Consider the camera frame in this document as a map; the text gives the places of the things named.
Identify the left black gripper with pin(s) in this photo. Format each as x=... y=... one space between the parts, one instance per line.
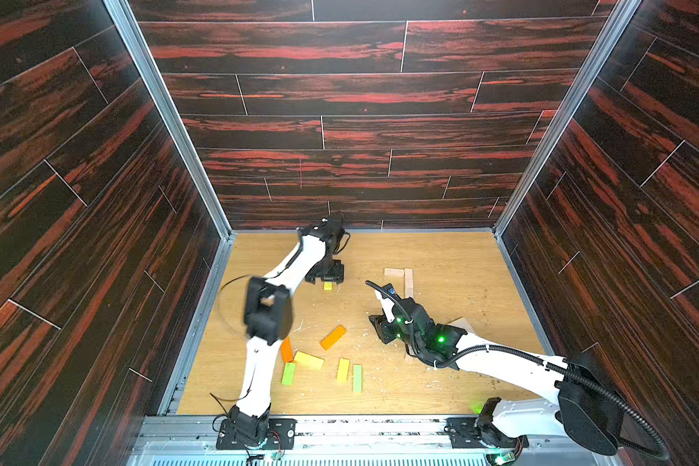
x=337 y=276

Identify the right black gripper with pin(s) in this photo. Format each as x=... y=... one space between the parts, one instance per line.
x=385 y=325

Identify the natural wood block angled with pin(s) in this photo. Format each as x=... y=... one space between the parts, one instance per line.
x=462 y=323

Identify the natural wood block printed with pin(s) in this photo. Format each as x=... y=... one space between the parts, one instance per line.
x=394 y=272

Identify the natural wood block long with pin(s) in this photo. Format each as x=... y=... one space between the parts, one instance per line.
x=409 y=283

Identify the dark orange block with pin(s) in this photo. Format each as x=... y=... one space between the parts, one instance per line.
x=287 y=353

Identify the yellow block small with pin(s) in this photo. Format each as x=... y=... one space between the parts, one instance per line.
x=342 y=375

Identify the light green block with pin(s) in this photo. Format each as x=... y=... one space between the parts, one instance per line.
x=357 y=378
x=289 y=371

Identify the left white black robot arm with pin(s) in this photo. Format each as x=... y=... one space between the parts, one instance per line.
x=268 y=317

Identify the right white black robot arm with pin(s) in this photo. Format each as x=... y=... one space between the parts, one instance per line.
x=574 y=399

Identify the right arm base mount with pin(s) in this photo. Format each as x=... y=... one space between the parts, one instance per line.
x=472 y=434

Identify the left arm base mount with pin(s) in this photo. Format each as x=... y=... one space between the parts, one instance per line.
x=257 y=434

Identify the front aluminium rail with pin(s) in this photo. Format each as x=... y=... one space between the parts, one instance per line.
x=346 y=440

